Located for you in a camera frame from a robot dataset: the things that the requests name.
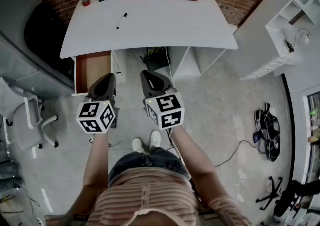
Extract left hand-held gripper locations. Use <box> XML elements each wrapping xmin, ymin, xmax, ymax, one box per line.
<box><xmin>76</xmin><ymin>72</ymin><xmax>120</xmax><ymax>134</ymax></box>

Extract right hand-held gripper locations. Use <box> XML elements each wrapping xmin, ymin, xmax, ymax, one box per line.
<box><xmin>140</xmin><ymin>69</ymin><xmax>186</xmax><ymax>131</ymax></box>

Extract wooden drawer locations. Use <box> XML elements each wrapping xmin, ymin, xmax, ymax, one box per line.
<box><xmin>71</xmin><ymin>50</ymin><xmax>118</xmax><ymax>96</ymax></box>

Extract white marker pen black cap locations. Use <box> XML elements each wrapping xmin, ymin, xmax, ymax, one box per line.
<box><xmin>116</xmin><ymin>13</ymin><xmax>129</xmax><ymax>30</ymax></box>

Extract person's left forearm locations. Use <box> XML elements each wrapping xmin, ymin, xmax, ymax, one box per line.
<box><xmin>59</xmin><ymin>131</ymin><xmax>110</xmax><ymax>223</ymax></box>

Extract person's right forearm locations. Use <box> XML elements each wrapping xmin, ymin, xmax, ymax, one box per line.
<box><xmin>171</xmin><ymin>126</ymin><xmax>241</xmax><ymax>210</ymax></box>

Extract white office chair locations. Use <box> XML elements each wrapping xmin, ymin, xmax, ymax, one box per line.
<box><xmin>0</xmin><ymin>77</ymin><xmax>60</xmax><ymax>152</ymax></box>

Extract white desk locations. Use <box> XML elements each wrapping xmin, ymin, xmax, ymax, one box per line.
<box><xmin>59</xmin><ymin>0</ymin><xmax>239</xmax><ymax>80</ymax></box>

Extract person's right white shoe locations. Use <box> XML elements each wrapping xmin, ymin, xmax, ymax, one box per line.
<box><xmin>149</xmin><ymin>130</ymin><xmax>162</xmax><ymax>149</ymax></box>

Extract person's white shoe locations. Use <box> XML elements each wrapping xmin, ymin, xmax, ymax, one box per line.
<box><xmin>132</xmin><ymin>137</ymin><xmax>146</xmax><ymax>154</ymax></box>
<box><xmin>149</xmin><ymin>130</ymin><xmax>162</xmax><ymax>149</ymax></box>

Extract person's left white shoe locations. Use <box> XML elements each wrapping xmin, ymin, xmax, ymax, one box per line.
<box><xmin>132</xmin><ymin>137</ymin><xmax>146</xmax><ymax>154</ymax></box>

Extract person's blue jeans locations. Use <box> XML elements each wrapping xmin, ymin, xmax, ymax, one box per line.
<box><xmin>108</xmin><ymin>146</ymin><xmax>190</xmax><ymax>187</ymax></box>

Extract person's striped shirt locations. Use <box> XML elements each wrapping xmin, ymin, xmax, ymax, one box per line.
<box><xmin>44</xmin><ymin>167</ymin><xmax>251</xmax><ymax>226</ymax></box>

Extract large black bag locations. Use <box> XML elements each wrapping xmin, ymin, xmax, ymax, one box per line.
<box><xmin>24</xmin><ymin>2</ymin><xmax>76</xmax><ymax>80</ymax></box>

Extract white shelf unit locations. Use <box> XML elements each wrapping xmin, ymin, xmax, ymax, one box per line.
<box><xmin>264</xmin><ymin>0</ymin><xmax>320</xmax><ymax>78</ymax></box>

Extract black chair base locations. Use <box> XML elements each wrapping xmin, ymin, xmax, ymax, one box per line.
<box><xmin>255</xmin><ymin>176</ymin><xmax>284</xmax><ymax>211</ymax></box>

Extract small dark tool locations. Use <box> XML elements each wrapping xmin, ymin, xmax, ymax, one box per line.
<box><xmin>284</xmin><ymin>39</ymin><xmax>295</xmax><ymax>53</ymax></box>

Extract white cable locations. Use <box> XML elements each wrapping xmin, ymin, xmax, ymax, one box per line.
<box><xmin>165</xmin><ymin>46</ymin><xmax>175</xmax><ymax>78</ymax></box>

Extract black floor cable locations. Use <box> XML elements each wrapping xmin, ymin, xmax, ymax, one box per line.
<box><xmin>214</xmin><ymin>140</ymin><xmax>258</xmax><ymax>168</ymax></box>

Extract pile of black straps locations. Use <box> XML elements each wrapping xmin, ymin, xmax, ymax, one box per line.
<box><xmin>253</xmin><ymin>102</ymin><xmax>281</xmax><ymax>162</ymax></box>

